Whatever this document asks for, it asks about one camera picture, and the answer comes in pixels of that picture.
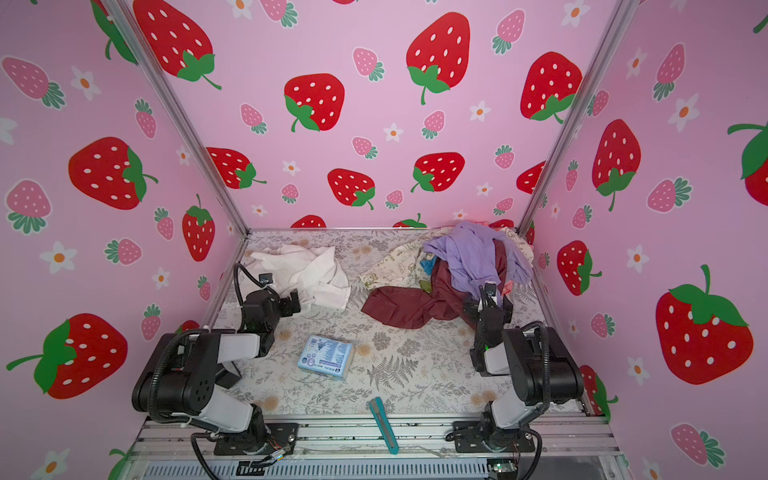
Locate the pink floral cloth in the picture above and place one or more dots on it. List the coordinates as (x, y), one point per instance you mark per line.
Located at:
(520, 242)

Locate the white cloth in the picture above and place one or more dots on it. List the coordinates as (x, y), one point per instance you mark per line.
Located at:
(314, 273)

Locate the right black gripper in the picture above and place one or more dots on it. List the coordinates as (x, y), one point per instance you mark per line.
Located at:
(475, 307)

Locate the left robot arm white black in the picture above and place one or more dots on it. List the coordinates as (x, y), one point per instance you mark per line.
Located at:
(187, 377)

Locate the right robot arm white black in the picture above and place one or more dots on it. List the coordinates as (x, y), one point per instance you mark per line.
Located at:
(535, 359)

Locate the teal utility knife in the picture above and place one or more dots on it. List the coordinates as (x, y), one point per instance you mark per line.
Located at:
(377, 409)

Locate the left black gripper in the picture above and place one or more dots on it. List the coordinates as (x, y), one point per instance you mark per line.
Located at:
(284, 304)

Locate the lavender cloth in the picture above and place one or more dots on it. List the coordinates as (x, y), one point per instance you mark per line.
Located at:
(470, 253)

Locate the teal cloth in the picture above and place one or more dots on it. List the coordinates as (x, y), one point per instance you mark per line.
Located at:
(427, 263)

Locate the blue tissue pack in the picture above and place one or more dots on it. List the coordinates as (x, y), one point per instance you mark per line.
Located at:
(326, 356)

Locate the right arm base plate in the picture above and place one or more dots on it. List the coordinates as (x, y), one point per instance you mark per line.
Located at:
(478, 437)

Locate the maroon cloth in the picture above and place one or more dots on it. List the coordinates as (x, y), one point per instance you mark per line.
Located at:
(413, 308)

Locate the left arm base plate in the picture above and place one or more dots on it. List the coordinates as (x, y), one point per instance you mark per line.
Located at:
(272, 439)

